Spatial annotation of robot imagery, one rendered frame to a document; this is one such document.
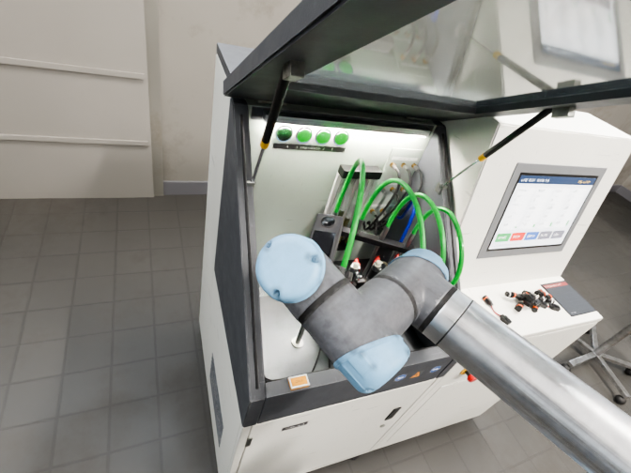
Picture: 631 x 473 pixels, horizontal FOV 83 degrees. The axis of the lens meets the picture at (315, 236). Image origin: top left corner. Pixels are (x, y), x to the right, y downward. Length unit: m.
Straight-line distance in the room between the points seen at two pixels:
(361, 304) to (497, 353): 0.17
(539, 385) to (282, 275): 0.30
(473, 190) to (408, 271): 0.76
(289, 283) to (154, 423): 1.64
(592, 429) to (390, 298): 0.24
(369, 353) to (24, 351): 2.02
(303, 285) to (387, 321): 0.10
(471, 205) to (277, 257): 0.92
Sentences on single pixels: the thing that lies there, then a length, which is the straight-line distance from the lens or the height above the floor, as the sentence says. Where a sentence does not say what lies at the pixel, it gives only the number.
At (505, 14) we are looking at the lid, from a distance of 0.49.
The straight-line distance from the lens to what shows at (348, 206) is 1.28.
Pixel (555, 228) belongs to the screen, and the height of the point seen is 1.21.
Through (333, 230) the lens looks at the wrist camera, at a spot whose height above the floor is 1.47.
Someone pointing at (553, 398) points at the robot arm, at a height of 1.52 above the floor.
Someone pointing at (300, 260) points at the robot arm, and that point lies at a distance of 0.37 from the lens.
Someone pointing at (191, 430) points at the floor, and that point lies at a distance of 1.94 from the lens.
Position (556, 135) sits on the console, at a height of 1.53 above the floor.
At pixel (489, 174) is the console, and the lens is 1.21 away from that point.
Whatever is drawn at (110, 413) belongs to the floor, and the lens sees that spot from 2.01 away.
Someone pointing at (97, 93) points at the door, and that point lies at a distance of 2.66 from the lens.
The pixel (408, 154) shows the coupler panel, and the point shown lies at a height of 1.34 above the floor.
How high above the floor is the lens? 1.82
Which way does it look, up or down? 39 degrees down
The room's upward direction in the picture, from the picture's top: 18 degrees clockwise
